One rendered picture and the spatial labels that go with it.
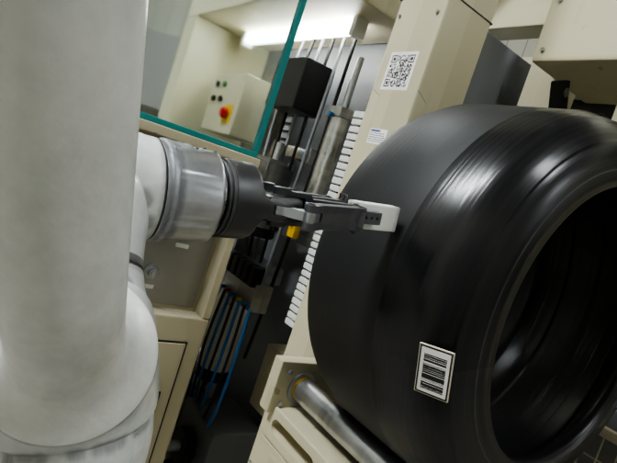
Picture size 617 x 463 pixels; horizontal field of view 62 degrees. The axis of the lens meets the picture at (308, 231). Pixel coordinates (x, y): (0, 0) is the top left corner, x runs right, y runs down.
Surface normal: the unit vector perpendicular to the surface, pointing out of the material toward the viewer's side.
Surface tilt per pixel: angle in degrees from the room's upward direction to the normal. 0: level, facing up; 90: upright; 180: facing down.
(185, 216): 105
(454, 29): 90
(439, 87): 90
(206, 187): 71
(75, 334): 112
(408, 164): 62
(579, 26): 90
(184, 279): 90
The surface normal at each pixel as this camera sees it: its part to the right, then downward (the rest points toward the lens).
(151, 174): 0.72, -0.14
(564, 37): -0.78, -0.21
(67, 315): 0.39, 0.61
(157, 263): 0.54, 0.25
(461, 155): -0.47, -0.70
